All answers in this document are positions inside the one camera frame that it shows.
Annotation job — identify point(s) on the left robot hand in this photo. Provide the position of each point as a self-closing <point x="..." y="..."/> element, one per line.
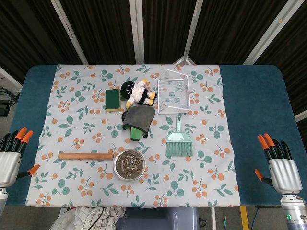
<point x="9" y="163"/>

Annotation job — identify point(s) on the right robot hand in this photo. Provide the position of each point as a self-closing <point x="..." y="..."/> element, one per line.
<point x="284" y="172"/>

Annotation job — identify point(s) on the wooden stick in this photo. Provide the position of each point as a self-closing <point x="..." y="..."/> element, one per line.
<point x="84" y="156"/>

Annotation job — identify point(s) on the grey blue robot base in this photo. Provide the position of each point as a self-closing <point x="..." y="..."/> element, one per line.
<point x="156" y="219"/>

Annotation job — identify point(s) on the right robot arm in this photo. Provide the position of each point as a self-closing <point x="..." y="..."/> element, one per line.
<point x="293" y="213"/>

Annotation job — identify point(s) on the metal bowl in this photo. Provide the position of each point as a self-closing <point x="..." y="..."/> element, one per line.
<point x="115" y="167"/>

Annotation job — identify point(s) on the mint green hand brush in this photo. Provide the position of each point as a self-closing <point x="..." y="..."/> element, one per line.
<point x="178" y="143"/>

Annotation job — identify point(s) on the dark potting soil with perlite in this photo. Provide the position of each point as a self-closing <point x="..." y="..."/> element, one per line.
<point x="129" y="164"/>

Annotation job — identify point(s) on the blue table cover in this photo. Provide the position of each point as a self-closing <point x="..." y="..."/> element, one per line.
<point x="251" y="107"/>

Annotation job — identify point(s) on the floral tablecloth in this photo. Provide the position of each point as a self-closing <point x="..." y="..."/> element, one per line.
<point x="72" y="107"/>

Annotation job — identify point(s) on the white table leg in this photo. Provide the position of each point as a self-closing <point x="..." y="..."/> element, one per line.
<point x="213" y="219"/>

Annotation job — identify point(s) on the checked white cloth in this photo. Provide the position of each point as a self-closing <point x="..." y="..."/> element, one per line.
<point x="96" y="218"/>

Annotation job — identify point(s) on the green yellow sponge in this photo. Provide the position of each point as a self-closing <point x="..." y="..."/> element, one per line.
<point x="112" y="99"/>

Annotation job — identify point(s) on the green cylinder object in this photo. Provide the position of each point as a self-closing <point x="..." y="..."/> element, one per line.
<point x="135" y="134"/>

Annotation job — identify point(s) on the grey cloth mitt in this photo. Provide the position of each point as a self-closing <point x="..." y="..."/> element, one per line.
<point x="138" y="117"/>

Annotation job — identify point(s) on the black white plush doll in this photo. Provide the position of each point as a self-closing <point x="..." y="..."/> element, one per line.
<point x="136" y="94"/>

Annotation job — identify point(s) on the white frame post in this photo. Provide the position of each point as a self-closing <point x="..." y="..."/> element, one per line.
<point x="9" y="77"/>
<point x="301" y="116"/>
<point x="69" y="31"/>
<point x="273" y="31"/>
<point x="137" y="31"/>

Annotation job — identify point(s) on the white post with tripod base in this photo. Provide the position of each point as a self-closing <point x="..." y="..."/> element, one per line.
<point x="193" y="26"/>

